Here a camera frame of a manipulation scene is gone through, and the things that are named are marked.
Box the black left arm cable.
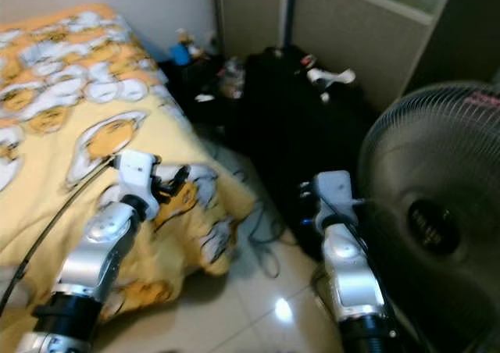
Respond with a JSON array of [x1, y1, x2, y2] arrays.
[[0, 156, 118, 308]]

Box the black standing fan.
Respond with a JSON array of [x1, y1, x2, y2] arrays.
[[358, 80, 500, 353]]

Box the orange duck print blanket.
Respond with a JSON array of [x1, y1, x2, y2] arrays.
[[0, 5, 255, 353]]

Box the black floor cable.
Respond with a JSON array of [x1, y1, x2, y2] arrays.
[[246, 201, 287, 280]]

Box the small toy figurine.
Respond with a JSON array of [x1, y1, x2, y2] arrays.
[[178, 30, 206, 62]]

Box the black suitcase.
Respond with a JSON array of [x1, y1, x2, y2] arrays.
[[241, 47, 380, 262]]

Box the black low table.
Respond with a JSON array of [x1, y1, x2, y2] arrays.
[[160, 55, 247, 143]]

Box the dark upright pole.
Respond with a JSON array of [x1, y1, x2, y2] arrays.
[[280, 0, 299, 49]]

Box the white luggage tag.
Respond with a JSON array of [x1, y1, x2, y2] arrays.
[[307, 68, 357, 87]]

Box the clear jar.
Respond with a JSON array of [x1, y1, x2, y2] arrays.
[[220, 56, 248, 101]]

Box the small blue cup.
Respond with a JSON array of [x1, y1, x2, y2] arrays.
[[170, 45, 190, 67]]

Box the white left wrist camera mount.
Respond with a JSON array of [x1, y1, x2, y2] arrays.
[[114, 150, 162, 205]]

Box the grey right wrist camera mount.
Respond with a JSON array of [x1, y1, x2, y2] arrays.
[[309, 170, 357, 226]]

